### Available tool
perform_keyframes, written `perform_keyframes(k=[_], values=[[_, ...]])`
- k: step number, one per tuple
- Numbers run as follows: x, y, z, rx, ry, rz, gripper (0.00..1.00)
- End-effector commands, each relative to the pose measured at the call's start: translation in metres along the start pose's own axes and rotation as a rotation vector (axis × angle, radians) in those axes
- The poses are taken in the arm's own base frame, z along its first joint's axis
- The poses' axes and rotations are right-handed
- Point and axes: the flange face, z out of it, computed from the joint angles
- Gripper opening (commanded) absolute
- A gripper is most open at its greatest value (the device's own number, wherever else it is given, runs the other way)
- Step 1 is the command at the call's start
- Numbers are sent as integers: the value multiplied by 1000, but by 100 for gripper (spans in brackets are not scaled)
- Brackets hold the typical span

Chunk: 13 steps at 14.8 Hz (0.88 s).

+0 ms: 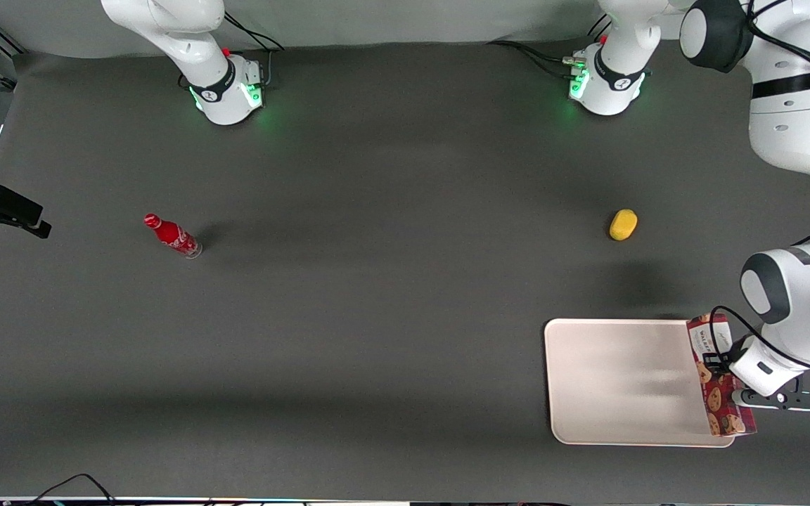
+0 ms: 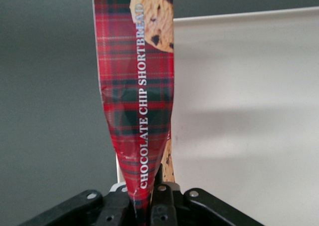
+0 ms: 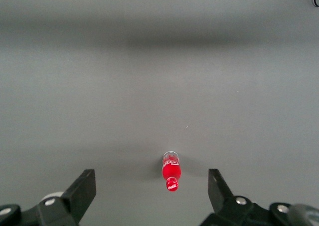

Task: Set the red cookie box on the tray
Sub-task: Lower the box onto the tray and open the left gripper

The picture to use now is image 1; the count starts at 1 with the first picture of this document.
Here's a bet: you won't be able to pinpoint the red cookie box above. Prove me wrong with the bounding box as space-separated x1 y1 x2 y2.
686 313 758 438

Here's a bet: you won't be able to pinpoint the beige rectangular tray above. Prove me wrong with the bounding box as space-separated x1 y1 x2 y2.
544 318 736 448

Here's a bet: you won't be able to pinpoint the red cola bottle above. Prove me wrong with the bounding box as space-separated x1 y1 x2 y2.
143 213 203 259

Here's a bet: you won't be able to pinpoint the yellow lemon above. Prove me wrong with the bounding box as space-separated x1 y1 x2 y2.
609 209 638 242

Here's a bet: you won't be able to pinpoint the dark grey table mat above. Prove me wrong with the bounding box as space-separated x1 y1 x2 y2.
0 28 810 504

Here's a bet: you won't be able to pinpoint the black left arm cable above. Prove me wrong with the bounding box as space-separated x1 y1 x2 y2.
709 0 810 377

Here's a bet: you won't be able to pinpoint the black cable at table edge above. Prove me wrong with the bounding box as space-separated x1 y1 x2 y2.
25 473 121 506

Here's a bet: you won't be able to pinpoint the black right base cables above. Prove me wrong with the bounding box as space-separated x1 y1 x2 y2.
222 11 286 89

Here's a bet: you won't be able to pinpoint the black base cables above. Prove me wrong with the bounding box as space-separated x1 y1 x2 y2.
486 18 613 79
222 11 286 89

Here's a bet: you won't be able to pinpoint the black left base cables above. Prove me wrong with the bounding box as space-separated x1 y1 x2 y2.
486 18 613 79

